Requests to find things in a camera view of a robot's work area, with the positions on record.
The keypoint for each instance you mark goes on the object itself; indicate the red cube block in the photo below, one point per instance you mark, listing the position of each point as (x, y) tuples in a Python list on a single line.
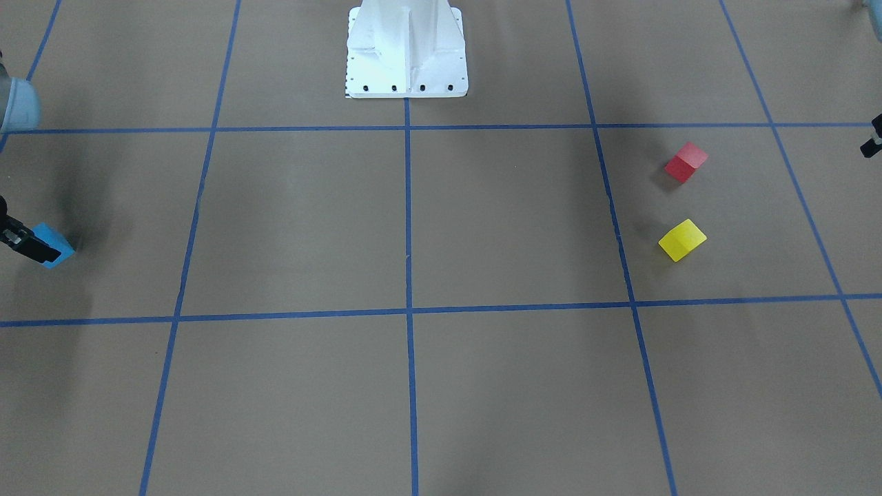
[(683, 165)]

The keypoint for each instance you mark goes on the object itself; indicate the yellow cube block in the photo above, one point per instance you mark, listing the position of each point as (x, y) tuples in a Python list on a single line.
[(681, 240)]

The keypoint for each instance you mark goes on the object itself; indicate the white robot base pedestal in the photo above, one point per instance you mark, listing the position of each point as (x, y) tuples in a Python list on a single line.
[(406, 50)]

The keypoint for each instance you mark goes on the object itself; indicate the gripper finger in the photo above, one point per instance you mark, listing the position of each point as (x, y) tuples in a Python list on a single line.
[(873, 145), (20, 239)]

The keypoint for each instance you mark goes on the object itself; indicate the blue cube block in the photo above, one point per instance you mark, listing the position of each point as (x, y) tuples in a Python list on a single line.
[(55, 240)]

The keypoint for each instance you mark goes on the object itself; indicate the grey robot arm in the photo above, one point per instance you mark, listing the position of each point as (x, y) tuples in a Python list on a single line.
[(21, 111)]

